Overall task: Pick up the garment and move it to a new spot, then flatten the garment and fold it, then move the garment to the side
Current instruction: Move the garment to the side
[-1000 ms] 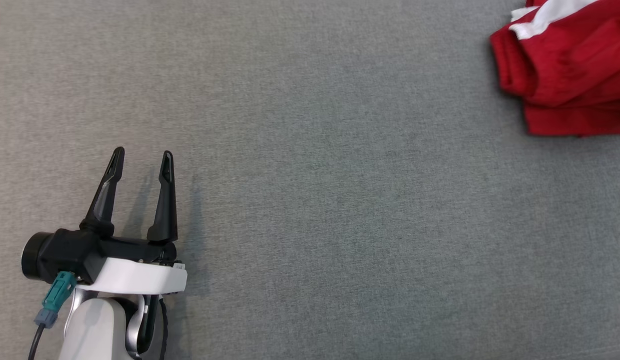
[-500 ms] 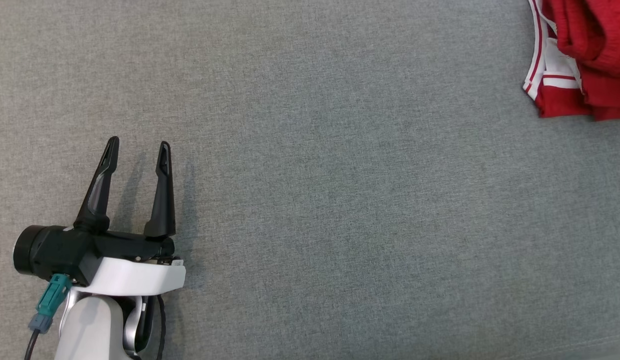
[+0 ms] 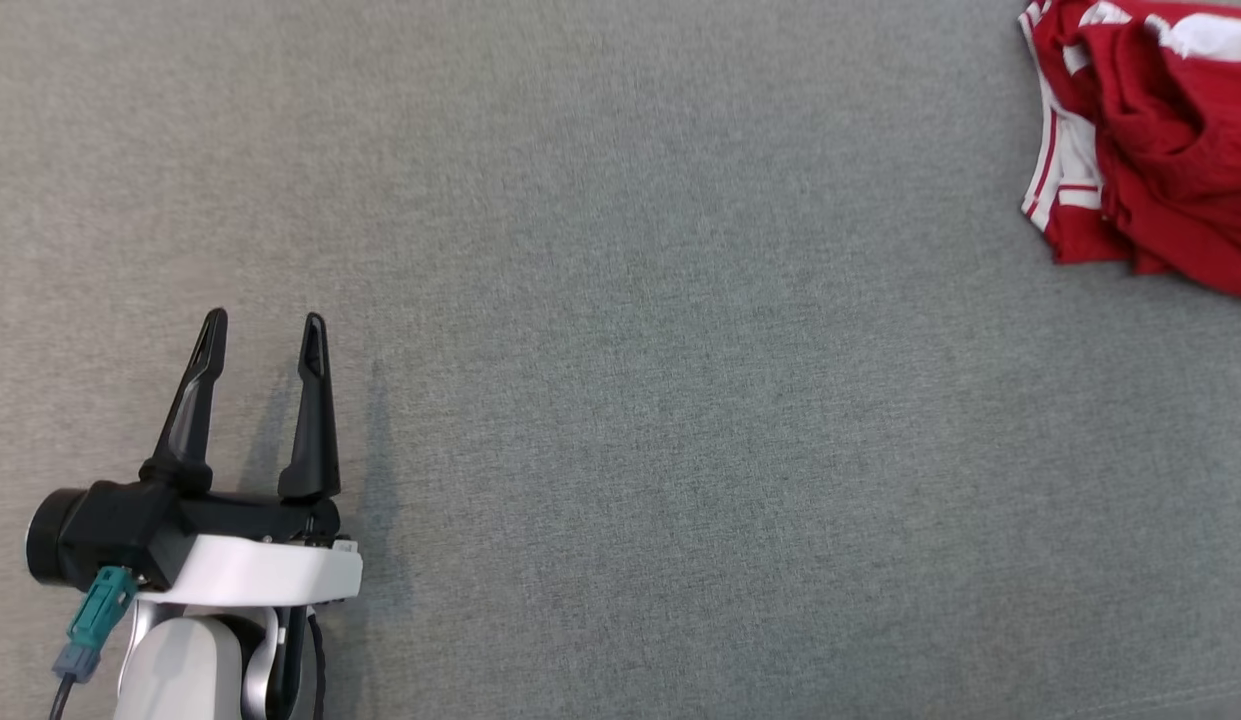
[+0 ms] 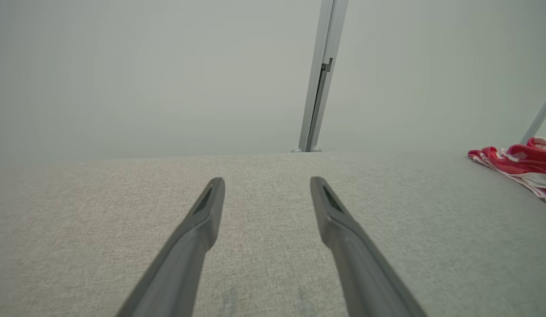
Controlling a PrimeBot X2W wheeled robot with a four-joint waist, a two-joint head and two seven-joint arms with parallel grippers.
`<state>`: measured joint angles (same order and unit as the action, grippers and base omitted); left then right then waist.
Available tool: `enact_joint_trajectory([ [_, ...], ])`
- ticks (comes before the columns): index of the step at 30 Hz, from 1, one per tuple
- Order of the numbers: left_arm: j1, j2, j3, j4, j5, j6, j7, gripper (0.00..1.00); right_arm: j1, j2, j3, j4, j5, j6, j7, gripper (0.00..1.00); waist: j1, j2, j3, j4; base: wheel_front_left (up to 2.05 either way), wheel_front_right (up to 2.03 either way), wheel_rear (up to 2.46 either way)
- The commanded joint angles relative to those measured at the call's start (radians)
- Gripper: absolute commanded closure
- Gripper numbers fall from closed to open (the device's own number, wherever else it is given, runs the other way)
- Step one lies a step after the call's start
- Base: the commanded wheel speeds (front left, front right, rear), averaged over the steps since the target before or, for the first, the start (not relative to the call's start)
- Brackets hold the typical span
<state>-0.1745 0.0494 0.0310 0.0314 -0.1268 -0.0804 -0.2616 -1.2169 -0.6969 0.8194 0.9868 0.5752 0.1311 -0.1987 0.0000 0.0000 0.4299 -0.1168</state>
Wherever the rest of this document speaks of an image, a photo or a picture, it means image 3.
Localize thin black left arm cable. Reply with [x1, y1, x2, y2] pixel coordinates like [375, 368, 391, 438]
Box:
[305, 610, 328, 720]

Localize red white striped shorts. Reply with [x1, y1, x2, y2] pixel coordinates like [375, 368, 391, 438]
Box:
[1075, 0, 1241, 304]

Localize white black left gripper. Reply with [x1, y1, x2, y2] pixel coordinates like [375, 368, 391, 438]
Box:
[139, 308, 365, 609]

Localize left camera cable teal plug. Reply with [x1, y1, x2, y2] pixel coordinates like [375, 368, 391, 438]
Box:
[48, 565, 139, 720]

